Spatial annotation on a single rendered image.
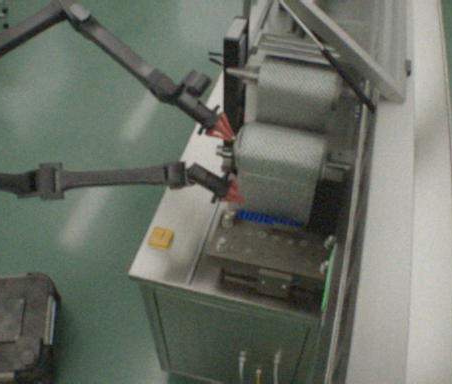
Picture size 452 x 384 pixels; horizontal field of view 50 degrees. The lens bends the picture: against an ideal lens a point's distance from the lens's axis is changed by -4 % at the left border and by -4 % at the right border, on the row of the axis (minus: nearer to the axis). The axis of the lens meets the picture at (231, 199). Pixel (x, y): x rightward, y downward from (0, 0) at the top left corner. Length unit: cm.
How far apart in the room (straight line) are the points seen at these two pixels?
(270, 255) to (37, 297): 132
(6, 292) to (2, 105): 185
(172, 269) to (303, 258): 43
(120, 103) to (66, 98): 43
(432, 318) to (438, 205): 30
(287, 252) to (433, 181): 52
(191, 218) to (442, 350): 106
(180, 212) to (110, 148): 168
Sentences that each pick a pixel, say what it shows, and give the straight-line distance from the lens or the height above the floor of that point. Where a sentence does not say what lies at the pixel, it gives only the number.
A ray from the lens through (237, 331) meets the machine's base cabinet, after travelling 181.
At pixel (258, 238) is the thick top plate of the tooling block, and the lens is 158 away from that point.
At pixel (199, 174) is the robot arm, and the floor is 118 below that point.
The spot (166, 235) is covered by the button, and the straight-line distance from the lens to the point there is 173.
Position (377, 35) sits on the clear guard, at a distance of 122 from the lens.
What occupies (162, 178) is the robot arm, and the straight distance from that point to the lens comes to 153.
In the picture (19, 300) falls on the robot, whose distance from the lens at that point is 252.
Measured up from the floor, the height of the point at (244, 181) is 117.
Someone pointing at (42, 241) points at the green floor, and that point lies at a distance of 302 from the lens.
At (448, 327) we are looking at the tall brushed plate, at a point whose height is 144.
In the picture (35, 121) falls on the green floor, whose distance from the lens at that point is 381.
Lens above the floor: 230
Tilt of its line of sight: 49 degrees down
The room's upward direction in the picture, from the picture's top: 1 degrees clockwise
